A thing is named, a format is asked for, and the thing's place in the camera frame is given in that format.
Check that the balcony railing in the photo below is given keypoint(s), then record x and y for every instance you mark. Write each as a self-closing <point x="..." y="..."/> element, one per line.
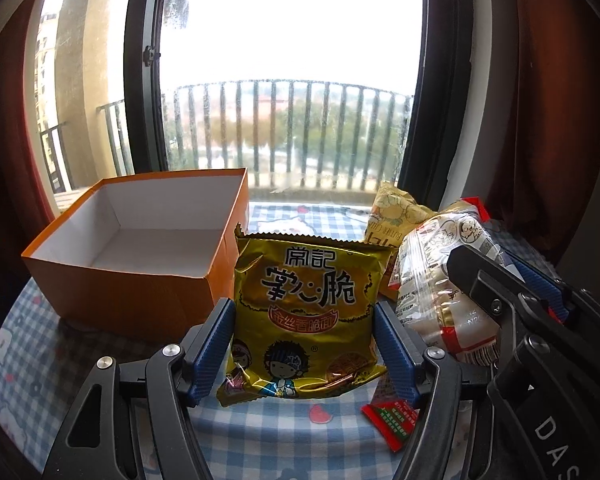
<point x="289" y="134"/>

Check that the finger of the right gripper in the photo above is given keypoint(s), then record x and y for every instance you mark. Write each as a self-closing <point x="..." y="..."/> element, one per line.
<point x="517" y="309"/>
<point x="542" y="285"/>

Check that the red curtain left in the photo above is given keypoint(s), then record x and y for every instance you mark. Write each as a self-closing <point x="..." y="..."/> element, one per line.
<point x="23" y="209"/>

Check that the red spicy strip packet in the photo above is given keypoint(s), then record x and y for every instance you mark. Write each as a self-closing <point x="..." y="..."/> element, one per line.
<point x="395" y="420"/>

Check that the white red cracker bag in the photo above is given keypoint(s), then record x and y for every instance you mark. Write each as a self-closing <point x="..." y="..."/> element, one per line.
<point x="428" y="302"/>

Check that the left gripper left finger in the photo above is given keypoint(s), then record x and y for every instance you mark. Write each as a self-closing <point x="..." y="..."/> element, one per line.
<point x="98" y="438"/>

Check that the black window frame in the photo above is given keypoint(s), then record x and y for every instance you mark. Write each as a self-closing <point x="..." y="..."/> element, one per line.
<point x="431" y="137"/>

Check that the brown curtain right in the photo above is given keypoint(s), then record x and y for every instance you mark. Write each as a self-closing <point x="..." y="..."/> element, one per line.
<point x="550" y="160"/>

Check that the gold noodle snack packet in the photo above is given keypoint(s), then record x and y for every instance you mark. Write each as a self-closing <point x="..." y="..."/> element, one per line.
<point x="304" y="310"/>

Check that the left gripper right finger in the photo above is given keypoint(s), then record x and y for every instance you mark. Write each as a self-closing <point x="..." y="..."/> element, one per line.
<point x="430" y="380"/>

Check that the yellow Korean chip bag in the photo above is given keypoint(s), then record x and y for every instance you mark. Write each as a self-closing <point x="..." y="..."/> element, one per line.
<point x="394" y="214"/>

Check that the orange cardboard box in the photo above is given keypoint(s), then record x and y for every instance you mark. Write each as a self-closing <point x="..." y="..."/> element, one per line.
<point x="145" y="256"/>

